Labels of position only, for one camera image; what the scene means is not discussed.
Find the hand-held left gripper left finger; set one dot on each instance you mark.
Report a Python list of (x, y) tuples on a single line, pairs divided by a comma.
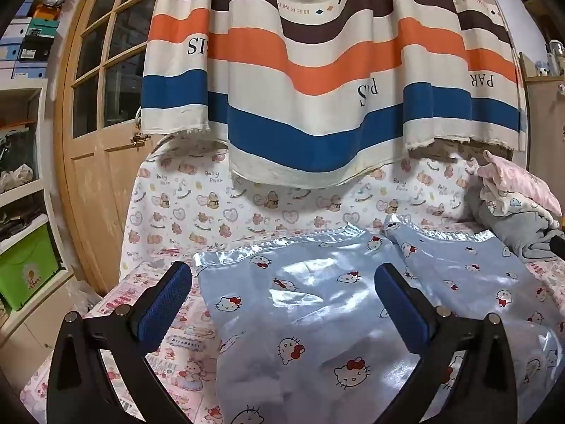
[(164, 304)]

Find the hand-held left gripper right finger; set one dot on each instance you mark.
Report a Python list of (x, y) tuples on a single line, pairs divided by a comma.
[(401, 309)]

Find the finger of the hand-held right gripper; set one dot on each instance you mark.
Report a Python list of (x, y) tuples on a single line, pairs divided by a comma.
[(558, 245)]

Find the light blue cat-print pants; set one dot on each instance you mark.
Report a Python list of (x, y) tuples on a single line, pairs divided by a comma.
[(309, 300)]

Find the grey folded cloth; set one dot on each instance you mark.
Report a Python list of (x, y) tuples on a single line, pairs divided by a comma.
[(516, 232)]

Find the pink printed bed sheet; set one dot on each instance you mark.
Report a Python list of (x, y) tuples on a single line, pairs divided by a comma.
[(194, 340)]

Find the white fish-print cloth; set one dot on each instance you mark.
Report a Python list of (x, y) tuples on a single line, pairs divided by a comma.
[(516, 205)]

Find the white bear-print cloth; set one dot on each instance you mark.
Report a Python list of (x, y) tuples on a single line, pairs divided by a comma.
[(198, 203)]

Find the wooden cabinet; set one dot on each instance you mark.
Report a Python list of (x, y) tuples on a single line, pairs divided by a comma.
[(543, 115)]

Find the green storage box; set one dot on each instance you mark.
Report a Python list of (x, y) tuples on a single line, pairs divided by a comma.
[(26, 269)]

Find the wooden door with glass panes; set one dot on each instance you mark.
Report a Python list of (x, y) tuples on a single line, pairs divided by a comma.
[(101, 176)]

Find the metal door latch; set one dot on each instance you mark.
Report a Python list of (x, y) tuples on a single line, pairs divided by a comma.
[(139, 138)]

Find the small white figurine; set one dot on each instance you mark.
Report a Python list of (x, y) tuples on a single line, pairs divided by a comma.
[(542, 68)]

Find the clear glass jar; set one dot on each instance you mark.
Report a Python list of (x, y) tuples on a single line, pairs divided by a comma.
[(557, 55)]

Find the white plastic bag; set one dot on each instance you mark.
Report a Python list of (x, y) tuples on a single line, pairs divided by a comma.
[(17, 176)]

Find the striped hanging towel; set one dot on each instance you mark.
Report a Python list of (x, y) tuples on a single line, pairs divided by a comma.
[(309, 97)]

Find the white shelf unit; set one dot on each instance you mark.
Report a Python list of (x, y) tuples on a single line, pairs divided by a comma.
[(39, 106)]

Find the stack of shoe boxes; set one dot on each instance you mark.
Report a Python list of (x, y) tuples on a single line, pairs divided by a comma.
[(31, 66)]

